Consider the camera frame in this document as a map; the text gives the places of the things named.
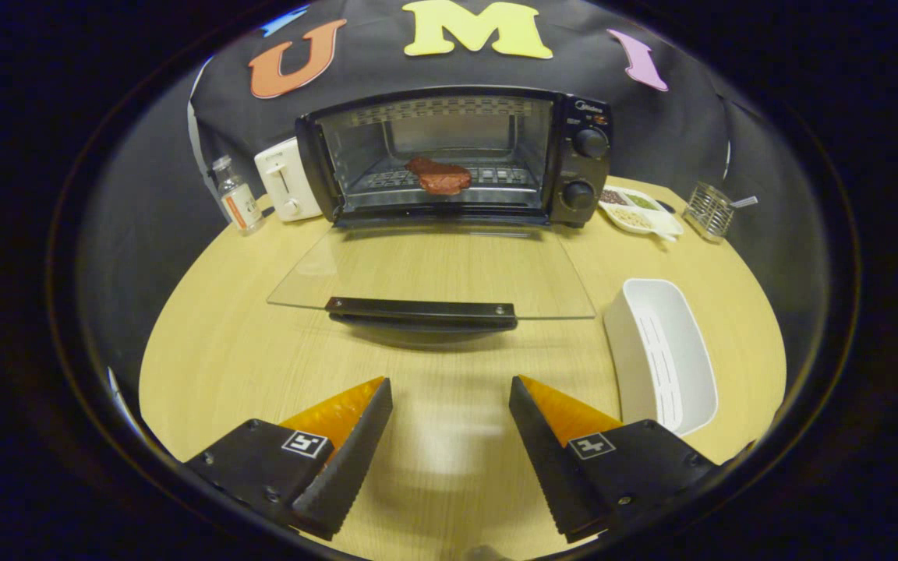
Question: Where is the clear glass bottle orange label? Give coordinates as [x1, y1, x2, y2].
[211, 155, 265, 236]

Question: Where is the black toaster oven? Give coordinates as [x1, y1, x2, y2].
[266, 86, 613, 332]

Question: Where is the white divided dish with beans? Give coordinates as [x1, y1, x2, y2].
[599, 185, 685, 242]

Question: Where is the white bread toaster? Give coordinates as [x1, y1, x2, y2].
[254, 137, 323, 223]

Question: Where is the white plastic tray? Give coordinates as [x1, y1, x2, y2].
[603, 278, 719, 437]

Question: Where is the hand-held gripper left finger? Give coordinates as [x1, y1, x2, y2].
[184, 377, 394, 541]

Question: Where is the red raw meat steak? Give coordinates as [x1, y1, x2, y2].
[405, 157, 472, 196]

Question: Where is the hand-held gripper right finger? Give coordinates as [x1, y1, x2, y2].
[508, 375, 723, 544]

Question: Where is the metal wire basket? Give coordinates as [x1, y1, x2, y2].
[683, 182, 759, 243]

